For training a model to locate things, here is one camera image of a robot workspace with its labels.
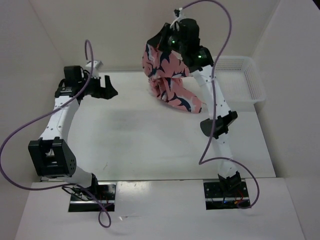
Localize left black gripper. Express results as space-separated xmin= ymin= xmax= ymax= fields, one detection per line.
xmin=79 ymin=72 xmax=118 ymax=100

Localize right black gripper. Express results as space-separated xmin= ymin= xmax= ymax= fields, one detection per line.
xmin=145 ymin=22 xmax=186 ymax=55

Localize pink shark print shorts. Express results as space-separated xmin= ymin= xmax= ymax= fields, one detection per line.
xmin=141 ymin=43 xmax=205 ymax=114

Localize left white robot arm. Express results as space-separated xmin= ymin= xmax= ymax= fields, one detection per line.
xmin=28 ymin=60 xmax=118 ymax=200

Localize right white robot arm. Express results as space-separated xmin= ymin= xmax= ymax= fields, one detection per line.
xmin=147 ymin=18 xmax=241 ymax=197

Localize white plastic basket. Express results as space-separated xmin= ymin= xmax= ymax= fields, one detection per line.
xmin=214 ymin=56 xmax=266 ymax=104

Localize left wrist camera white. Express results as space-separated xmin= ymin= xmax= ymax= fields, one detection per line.
xmin=84 ymin=60 xmax=103 ymax=77

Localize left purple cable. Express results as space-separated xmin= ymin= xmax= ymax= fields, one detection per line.
xmin=0 ymin=39 xmax=112 ymax=229

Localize purple cable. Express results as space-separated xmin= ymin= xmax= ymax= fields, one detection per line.
xmin=0 ymin=39 xmax=112 ymax=229
xmin=174 ymin=0 xmax=260 ymax=209

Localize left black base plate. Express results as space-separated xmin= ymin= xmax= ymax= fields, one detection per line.
xmin=65 ymin=183 xmax=116 ymax=213

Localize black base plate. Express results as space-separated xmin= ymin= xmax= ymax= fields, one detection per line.
xmin=65 ymin=183 xmax=116 ymax=213
xmin=203 ymin=179 xmax=251 ymax=210

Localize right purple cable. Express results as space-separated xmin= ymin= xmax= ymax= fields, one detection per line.
xmin=174 ymin=0 xmax=260 ymax=209

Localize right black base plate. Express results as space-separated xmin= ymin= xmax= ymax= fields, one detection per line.
xmin=203 ymin=179 xmax=251 ymax=210

